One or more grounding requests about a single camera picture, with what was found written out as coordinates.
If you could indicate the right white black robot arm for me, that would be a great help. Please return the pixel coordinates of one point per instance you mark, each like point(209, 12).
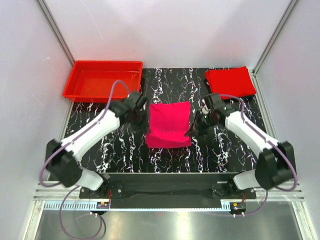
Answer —
point(275, 166)

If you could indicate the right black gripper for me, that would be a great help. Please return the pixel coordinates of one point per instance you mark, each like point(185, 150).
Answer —
point(200, 121)

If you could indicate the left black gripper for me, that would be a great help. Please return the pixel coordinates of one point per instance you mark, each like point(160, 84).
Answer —
point(139, 116)

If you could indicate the red plastic bin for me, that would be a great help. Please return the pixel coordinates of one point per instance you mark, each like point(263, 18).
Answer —
point(90, 81)

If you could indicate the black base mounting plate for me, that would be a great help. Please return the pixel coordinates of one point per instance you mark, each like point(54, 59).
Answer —
point(169, 191)

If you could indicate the folded red t shirt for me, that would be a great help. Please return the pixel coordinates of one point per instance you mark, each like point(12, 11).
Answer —
point(233, 81)

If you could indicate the pink t shirt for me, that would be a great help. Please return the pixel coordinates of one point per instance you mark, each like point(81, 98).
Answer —
point(168, 124)

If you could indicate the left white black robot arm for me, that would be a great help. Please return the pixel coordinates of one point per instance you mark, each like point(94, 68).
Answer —
point(63, 158)

